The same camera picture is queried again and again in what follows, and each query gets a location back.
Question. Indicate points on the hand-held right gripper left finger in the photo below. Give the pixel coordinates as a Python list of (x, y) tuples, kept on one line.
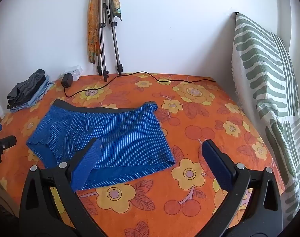
[(87, 161)]

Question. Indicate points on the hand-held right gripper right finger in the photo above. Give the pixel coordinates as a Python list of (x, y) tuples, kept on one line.
[(217, 167)]

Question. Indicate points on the blue striped pants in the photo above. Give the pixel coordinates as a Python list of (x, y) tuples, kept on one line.
[(130, 133)]

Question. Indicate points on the orange floral blanket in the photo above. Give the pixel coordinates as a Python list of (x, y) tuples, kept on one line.
[(189, 118)]

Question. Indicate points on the black power adapter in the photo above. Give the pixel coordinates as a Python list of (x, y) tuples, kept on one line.
[(66, 81)]

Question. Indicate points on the white power strip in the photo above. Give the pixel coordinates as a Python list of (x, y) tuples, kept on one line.
[(76, 72)]

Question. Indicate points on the green striped pillow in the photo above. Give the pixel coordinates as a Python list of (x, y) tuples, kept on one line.
[(258, 61)]

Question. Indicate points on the grey metal tripod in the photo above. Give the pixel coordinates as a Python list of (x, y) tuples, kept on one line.
[(115, 42)]

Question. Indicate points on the orange floral scarf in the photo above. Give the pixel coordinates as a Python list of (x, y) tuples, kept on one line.
[(92, 29)]

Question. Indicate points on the twisted orange teal scarf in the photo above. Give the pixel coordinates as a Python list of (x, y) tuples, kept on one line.
[(116, 5)]

